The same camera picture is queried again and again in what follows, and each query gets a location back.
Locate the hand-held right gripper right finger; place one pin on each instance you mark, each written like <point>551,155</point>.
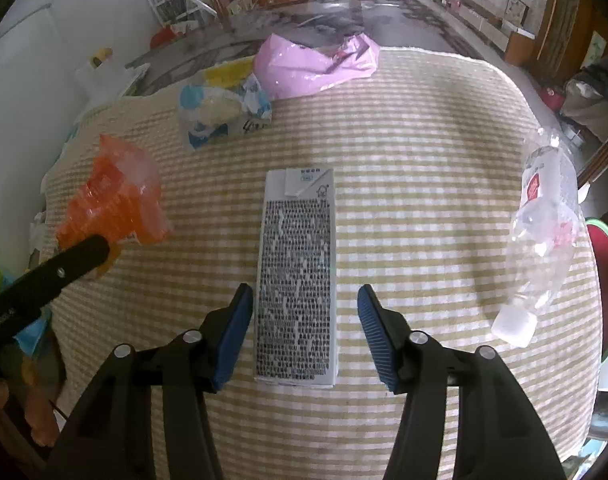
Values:
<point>376,337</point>

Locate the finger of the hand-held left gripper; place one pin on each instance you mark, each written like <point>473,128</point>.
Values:
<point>54,277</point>

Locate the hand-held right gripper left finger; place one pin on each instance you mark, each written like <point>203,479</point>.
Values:
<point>234,332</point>

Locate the white carton with black print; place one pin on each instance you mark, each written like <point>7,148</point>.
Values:
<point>296,270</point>

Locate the orange plastic wrapper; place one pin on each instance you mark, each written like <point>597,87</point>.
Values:
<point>116,195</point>

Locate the pink silver foil bag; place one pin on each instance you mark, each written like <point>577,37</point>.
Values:
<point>304,67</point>

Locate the person's left hand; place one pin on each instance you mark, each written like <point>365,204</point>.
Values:
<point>40,410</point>

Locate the blue yellow cardboard box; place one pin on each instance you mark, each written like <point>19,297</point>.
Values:
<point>31,336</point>

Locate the beige checked tablecloth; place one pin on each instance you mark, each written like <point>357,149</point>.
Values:
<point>423,200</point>

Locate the clear plastic bottle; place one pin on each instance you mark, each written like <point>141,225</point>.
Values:
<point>543,240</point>

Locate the white box with yellow item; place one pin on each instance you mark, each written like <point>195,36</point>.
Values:
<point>109,82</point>

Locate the blue white wrapper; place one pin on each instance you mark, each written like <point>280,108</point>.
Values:
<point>219,107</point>

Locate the red stool with green rim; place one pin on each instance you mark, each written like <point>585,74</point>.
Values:
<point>606,270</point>

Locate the yellow packet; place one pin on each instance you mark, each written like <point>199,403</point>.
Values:
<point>229,72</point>

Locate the red plastic stool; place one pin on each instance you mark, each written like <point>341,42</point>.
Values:
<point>165,36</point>

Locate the red bucket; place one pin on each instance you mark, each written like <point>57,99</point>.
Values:
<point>552,99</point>

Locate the grey patterned rug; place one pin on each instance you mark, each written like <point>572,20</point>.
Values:
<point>324,17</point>

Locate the white wooden tv cabinet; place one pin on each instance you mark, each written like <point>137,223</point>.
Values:
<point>488,17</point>

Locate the framed picture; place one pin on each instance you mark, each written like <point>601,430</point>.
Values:
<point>515,10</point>

